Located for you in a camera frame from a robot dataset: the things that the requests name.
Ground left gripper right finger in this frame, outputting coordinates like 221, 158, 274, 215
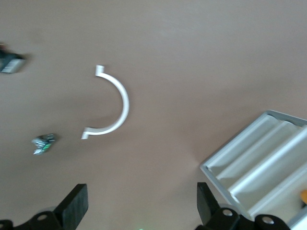
195, 182, 292, 230

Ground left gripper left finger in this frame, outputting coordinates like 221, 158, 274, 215
0, 184, 89, 230

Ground white drawer cabinet shell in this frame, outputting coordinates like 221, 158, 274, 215
200, 109, 307, 230

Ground black silver push button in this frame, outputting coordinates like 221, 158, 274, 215
0, 43, 26, 74

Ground orange box with hole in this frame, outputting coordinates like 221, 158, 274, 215
299, 188, 307, 209

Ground small metal switch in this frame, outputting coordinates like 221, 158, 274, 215
32, 133, 58, 155

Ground white semicircular bracket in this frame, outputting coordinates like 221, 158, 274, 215
81, 64, 130, 140

